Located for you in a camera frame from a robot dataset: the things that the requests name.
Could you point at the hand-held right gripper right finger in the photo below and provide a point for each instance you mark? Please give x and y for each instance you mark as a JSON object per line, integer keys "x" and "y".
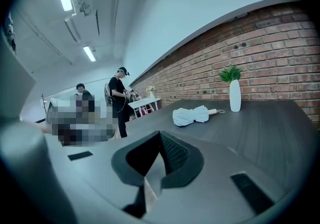
{"x": 212, "y": 193}

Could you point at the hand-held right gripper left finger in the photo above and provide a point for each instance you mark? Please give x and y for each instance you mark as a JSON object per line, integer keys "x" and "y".
{"x": 100, "y": 180}

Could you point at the light blue umbrella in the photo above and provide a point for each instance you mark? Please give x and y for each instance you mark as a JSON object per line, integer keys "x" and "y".
{"x": 190, "y": 116}

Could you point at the dark wooden table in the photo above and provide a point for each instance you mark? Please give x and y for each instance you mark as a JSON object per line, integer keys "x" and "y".
{"x": 262, "y": 130}

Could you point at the red bin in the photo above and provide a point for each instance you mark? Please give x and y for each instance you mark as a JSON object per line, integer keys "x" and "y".
{"x": 143, "y": 111}

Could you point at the small white folding table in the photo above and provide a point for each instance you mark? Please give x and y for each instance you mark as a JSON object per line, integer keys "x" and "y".
{"x": 143, "y": 101}

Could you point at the wooden coat rack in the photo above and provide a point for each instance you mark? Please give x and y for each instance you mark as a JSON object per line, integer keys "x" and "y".
{"x": 44, "y": 108}

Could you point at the tall white vase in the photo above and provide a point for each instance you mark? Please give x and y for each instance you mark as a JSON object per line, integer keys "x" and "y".
{"x": 235, "y": 98}

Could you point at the small white vase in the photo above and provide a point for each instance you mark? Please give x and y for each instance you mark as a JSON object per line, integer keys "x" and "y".
{"x": 152, "y": 95}

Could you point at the green leafy plant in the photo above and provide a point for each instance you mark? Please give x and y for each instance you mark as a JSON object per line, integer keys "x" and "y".
{"x": 231, "y": 74}

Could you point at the short ceiling light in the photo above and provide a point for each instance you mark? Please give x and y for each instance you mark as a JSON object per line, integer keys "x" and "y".
{"x": 89, "y": 53}

